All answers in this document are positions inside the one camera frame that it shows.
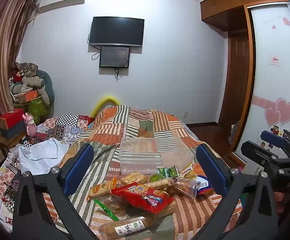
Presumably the person's right hand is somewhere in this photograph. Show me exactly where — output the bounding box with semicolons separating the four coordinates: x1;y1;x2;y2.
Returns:
275;192;286;214

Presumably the green jelly cup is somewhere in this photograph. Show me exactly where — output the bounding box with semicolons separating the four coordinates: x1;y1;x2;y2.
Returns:
149;174;165;183

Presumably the orange cardboard box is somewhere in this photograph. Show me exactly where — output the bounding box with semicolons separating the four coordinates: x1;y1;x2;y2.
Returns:
16;90;39;104

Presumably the wooden overhead cabinet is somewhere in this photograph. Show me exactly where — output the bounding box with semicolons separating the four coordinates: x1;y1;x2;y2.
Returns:
200;0;290;32

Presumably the grey round cushion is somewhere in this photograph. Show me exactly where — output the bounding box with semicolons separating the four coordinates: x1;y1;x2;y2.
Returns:
36;70;55;105

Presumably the white suitcase with stickers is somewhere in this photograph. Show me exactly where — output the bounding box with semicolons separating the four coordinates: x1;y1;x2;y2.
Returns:
258;124;285;153

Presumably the striped orange patchwork blanket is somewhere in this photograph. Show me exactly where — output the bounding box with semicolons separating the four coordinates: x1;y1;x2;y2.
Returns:
43;104;243;240

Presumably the camouflage cloth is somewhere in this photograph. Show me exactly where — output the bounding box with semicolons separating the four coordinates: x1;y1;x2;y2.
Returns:
16;62;39;78

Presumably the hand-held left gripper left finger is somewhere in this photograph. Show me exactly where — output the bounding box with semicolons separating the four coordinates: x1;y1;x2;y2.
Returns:
12;142;98;240

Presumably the striped brown curtain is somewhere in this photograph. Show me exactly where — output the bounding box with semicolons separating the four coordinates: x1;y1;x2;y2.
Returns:
0;0;39;165

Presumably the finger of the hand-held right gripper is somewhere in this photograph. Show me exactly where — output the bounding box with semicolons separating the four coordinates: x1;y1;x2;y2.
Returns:
241;141;275;172
260;130;290;158

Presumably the blue and white snack packet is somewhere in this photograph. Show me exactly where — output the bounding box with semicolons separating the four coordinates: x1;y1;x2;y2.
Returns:
194;175;215;196

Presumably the grey purple bag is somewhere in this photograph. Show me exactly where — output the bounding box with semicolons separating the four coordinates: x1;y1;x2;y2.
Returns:
228;121;241;153

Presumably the small yellow red packet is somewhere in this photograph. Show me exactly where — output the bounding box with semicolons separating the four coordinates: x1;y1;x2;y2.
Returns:
179;165;195;180

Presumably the red box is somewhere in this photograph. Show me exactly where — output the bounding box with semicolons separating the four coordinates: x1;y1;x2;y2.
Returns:
0;109;26;130

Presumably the checkered patchwork quilt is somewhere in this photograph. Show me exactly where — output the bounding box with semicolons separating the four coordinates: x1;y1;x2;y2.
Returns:
0;114;95;230

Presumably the dark grey box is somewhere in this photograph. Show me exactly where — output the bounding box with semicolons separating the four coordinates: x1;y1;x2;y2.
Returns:
0;126;27;140

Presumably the green pea packet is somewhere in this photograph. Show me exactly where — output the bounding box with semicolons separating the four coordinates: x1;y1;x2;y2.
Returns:
158;165;180;179

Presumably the white heart-print wardrobe door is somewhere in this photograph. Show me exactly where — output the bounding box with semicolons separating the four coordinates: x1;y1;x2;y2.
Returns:
232;2;290;170

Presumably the clear wrapped brown pastry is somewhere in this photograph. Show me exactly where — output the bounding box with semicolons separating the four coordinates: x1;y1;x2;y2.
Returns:
171;180;197;199

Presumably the orange cracker packet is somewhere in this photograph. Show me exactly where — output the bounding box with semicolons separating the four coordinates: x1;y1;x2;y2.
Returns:
86;177;117;202

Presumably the clear plastic container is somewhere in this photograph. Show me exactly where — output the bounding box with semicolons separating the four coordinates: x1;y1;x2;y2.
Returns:
119;137;194;174

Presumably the yellow hoop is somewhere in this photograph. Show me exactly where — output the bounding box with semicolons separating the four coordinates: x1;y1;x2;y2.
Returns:
90;95;120;117

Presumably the wall-mounted black television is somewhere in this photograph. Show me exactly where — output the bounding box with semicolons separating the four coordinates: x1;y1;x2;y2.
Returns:
89;16;145;48

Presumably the red snack packet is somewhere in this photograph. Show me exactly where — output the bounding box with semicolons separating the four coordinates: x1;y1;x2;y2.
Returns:
111;182;175;215

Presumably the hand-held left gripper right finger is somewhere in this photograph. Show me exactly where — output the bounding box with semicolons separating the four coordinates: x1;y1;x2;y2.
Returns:
192;144;278;240

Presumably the white cloth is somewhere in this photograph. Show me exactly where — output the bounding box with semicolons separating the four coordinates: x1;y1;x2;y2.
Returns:
18;138;70;175

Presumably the green-sealed clear pastry bag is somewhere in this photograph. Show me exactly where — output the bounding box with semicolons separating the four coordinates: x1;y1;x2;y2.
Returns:
94;196;130;222

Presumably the small black wall monitor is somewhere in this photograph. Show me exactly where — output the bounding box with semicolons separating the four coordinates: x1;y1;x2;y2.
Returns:
99;46;131;68

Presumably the grey plush toy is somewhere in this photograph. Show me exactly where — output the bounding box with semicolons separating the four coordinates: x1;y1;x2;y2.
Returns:
10;76;51;105

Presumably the biscuit roll with white label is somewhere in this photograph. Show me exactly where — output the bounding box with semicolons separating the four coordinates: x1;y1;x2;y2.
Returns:
99;216;155;239

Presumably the brown wooden door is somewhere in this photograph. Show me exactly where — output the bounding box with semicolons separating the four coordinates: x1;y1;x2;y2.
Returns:
218;30;250;130

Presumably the clear bag of golden puffs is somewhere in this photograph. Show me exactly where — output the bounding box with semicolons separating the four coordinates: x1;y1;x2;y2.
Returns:
119;171;148;186

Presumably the pink toy figure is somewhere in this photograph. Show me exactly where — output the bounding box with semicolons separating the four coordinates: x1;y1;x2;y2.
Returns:
23;114;37;140

